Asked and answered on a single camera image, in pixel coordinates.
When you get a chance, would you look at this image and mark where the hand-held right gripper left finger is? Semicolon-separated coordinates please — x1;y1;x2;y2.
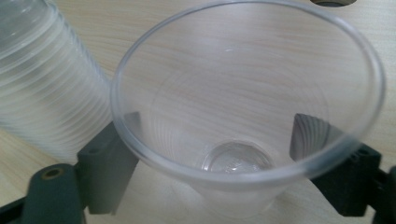
76;120;140;217

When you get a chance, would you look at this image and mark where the stack of clear plastic cups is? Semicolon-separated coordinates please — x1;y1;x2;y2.
0;0;114;164

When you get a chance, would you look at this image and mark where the single clear plastic cup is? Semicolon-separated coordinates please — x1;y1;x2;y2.
109;0;388;220

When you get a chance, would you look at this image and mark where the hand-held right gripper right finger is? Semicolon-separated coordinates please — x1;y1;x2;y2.
289;113;383;217

